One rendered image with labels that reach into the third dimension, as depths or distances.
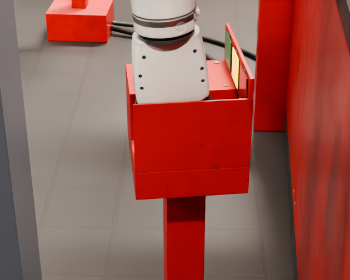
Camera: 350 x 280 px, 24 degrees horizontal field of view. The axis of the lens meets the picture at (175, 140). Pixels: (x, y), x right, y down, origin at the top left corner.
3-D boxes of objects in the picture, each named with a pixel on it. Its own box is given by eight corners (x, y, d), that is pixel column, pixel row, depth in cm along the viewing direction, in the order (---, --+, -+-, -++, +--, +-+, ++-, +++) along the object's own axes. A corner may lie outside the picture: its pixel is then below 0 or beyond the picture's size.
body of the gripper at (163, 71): (200, 9, 109) (205, 83, 115) (125, 18, 109) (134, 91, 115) (208, 29, 103) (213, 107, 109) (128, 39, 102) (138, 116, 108)
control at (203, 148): (127, 131, 130) (124, 26, 122) (225, 126, 132) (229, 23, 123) (135, 200, 113) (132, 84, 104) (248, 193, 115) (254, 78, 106)
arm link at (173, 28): (195, -7, 109) (196, 14, 110) (130, 1, 108) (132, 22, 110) (204, 15, 101) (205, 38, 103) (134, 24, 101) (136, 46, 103)
